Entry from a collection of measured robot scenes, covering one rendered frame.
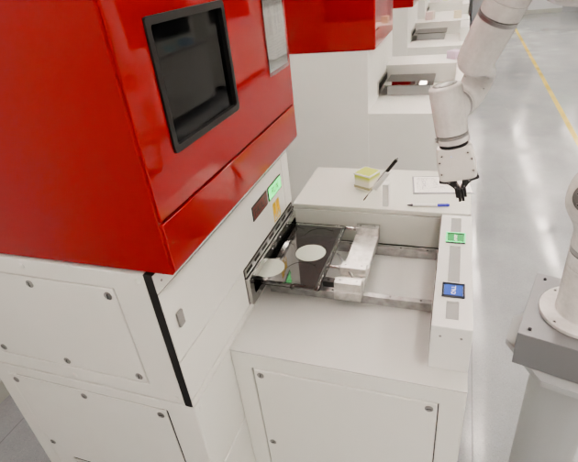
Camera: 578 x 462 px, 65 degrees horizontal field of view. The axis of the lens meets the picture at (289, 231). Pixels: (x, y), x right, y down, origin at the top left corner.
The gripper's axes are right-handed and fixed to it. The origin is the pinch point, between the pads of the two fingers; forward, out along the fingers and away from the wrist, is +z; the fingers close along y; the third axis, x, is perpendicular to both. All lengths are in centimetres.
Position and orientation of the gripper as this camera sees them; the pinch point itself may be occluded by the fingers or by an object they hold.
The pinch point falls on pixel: (461, 192)
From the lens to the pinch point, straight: 139.4
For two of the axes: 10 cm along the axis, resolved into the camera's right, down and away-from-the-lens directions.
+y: 9.0, -1.0, -4.2
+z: 3.0, 8.5, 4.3
